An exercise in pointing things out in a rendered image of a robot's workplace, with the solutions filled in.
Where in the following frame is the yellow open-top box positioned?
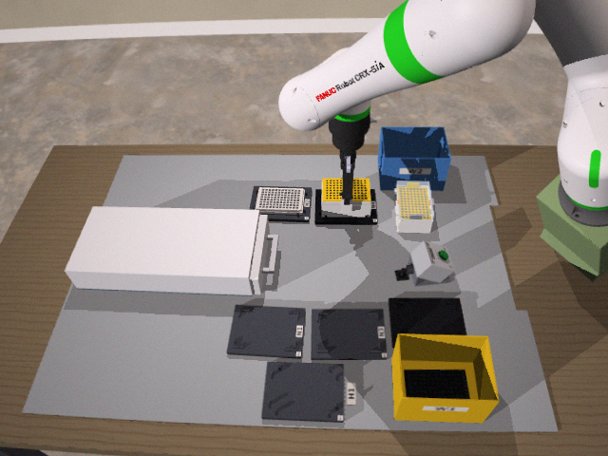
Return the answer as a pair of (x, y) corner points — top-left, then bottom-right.
(391, 333), (500, 423)

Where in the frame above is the grey bench mat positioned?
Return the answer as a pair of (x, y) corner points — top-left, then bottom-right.
(22, 155), (558, 432)

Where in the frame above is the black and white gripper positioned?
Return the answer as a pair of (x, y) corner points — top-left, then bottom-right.
(332, 135), (365, 213)

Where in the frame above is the blue open-top bin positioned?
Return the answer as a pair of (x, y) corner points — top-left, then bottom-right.
(378, 126), (451, 191)

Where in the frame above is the beige label with h1 text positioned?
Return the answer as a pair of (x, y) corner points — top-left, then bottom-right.
(347, 383), (356, 405)

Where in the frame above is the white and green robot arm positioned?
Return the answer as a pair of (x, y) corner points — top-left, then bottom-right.
(278, 0), (608, 227)

